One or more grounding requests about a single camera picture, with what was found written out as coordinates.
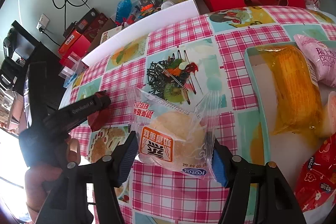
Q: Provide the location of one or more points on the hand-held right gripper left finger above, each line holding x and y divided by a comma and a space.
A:
128, 158

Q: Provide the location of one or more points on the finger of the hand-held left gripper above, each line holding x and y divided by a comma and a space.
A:
103, 102

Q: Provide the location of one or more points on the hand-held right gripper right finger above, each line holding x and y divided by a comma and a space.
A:
219, 169

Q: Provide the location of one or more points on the brown red snack packet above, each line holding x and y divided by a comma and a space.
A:
98, 119

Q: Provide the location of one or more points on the round bun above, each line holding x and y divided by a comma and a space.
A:
168, 132

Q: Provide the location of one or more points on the teal cardboard tray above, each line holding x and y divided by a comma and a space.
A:
284, 158

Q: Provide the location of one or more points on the red printed snack packet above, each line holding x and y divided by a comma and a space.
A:
317, 176

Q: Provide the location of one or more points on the yellow bread packet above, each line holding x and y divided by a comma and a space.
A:
294, 87

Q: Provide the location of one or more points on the pale peach snack packet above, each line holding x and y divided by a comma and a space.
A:
330, 113

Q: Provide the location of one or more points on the pink swiss roll packet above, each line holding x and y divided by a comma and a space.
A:
320, 58

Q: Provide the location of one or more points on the person's left hand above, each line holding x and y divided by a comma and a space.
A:
73, 150

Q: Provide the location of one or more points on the small blue object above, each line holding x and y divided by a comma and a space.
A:
69, 80

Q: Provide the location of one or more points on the clear plastic box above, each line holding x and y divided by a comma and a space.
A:
72, 65

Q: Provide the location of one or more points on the orange red box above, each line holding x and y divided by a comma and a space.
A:
74, 43

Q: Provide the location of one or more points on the printed cardboard box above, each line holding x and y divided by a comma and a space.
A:
110, 35

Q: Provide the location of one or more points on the dark brown box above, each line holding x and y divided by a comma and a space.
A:
89, 22

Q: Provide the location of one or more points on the black appliance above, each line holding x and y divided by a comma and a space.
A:
15, 56

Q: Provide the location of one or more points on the blue liquid bottle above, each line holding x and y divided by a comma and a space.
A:
124, 10

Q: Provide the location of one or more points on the pink checkered tablecloth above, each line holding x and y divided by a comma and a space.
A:
178, 29

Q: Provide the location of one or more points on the colourful toy pile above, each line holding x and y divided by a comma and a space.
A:
147, 5

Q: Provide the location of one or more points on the white wall socket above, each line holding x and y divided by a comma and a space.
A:
42, 22

